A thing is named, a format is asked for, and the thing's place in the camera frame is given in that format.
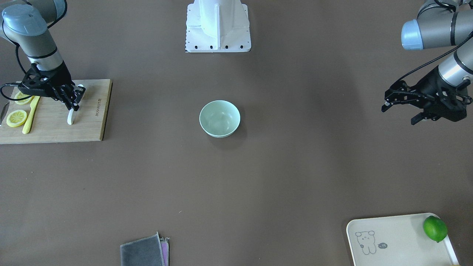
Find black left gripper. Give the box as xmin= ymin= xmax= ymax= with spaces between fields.
xmin=411 ymin=66 xmax=472 ymax=126

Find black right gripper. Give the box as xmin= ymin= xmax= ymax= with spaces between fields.
xmin=49 ymin=62 xmax=86 ymax=111

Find white ceramic spoon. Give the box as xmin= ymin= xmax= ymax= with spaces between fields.
xmin=67 ymin=84 xmax=86 ymax=126

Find light green bowl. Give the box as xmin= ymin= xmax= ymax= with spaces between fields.
xmin=199 ymin=100 xmax=241 ymax=138

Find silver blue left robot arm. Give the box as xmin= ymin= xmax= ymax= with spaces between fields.
xmin=382 ymin=0 xmax=473 ymax=125

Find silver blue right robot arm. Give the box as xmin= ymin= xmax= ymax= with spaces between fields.
xmin=1 ymin=0 xmax=85 ymax=111

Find yellow plastic knife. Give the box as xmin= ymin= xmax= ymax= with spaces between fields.
xmin=22 ymin=96 xmax=41 ymax=134

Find bamboo cutting board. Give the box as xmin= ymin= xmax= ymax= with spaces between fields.
xmin=0 ymin=79 xmax=113 ymax=144

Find lemon slice near blade end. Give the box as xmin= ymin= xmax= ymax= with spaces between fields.
xmin=13 ymin=91 xmax=34 ymax=105

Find green lime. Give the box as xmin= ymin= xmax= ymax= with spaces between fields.
xmin=423 ymin=215 xmax=448 ymax=243

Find cream rabbit tray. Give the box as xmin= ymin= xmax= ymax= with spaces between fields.
xmin=346 ymin=213 xmax=460 ymax=266

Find grey folded cloth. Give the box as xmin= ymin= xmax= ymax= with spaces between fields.
xmin=120 ymin=232 xmax=170 ymax=266

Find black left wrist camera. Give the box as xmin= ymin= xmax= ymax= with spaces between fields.
xmin=381 ymin=80 xmax=429 ymax=112

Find lemon slice near handle end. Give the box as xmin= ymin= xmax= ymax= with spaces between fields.
xmin=6 ymin=109 xmax=28 ymax=127

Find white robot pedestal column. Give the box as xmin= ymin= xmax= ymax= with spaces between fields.
xmin=185 ymin=0 xmax=252 ymax=53

